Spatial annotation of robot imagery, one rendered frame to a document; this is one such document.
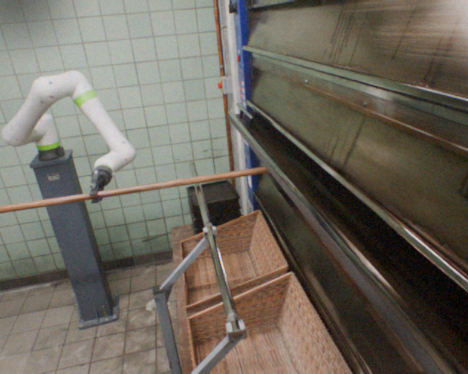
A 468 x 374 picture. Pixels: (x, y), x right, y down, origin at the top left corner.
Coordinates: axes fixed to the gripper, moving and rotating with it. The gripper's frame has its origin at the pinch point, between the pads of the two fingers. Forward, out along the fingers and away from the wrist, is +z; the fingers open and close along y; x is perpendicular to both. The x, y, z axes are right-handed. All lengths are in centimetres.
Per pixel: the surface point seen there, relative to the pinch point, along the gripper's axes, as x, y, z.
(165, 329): -23, 43, 44
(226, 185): -65, 30, -55
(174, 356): -24, 58, 44
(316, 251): -83, 15, 49
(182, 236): -33, 62, -56
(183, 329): -28, 61, 26
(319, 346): -77, 41, 68
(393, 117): -83, -46, 91
